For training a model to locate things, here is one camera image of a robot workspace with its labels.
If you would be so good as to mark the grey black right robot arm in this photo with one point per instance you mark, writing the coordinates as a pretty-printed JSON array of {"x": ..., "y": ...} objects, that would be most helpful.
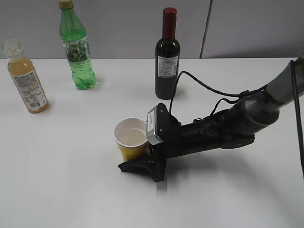
[{"x": 250, "y": 112}]

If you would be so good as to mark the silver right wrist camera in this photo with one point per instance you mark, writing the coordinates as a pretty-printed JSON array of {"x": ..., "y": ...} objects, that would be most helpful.
[{"x": 151, "y": 127}]

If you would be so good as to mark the orange juice bottle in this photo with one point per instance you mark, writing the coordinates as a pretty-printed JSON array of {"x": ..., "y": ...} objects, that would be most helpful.
[{"x": 24, "y": 76}]

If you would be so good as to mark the yellow paper cup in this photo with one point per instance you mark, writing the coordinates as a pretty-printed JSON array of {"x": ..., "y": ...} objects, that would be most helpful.
[{"x": 130, "y": 137}]

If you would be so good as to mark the dark red wine bottle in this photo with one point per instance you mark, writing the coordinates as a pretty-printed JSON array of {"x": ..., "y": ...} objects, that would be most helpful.
[{"x": 167, "y": 56}]

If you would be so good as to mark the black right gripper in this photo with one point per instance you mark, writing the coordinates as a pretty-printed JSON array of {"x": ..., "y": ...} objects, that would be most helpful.
[{"x": 154, "y": 164}]

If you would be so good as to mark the green plastic soda bottle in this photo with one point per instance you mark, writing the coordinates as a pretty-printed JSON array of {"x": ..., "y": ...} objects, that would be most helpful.
[{"x": 75, "y": 43}]

